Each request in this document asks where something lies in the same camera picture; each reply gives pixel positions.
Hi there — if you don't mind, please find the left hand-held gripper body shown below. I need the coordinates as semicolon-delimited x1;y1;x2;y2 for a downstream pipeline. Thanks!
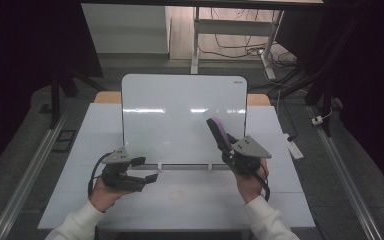
100;146;148;193

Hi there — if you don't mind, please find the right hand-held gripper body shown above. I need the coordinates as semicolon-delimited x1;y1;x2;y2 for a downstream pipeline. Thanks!
221;135;273;177

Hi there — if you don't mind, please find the purple whiteboard eraser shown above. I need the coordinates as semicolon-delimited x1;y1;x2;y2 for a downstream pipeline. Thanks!
210;115;234;152

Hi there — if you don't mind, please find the white whiteboard with black rim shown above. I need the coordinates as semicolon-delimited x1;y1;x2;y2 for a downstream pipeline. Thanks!
121;73;249;166

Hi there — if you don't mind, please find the person's left hand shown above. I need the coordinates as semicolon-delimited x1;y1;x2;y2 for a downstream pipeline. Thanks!
88;175;132;213

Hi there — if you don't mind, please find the person's right hand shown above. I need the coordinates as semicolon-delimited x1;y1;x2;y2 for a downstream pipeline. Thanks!
234;157;270;205

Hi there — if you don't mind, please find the black floor plate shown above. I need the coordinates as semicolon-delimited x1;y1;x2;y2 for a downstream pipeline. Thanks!
51;129;78;154

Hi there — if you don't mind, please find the black metal stand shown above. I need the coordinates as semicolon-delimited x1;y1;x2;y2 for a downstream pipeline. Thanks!
48;63;105;130

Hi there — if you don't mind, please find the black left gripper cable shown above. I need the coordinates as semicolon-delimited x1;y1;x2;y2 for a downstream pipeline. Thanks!
86;151;115;198

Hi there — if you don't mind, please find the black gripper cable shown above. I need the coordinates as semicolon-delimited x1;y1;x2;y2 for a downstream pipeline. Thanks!
86;151;115;198
249;162;272;203

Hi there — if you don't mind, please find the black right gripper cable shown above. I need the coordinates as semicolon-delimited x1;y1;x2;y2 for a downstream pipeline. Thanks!
249;162;272;203

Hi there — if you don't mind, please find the tangle of black floor cables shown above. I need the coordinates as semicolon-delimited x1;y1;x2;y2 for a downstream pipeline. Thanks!
198;7;311;101

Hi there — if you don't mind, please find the aluminium floor rail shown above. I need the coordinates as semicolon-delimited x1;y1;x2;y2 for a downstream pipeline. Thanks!
0;109;70;240
307;105;384;240

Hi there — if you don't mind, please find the white desk frame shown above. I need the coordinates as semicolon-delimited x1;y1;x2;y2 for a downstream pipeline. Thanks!
190;5;285;80

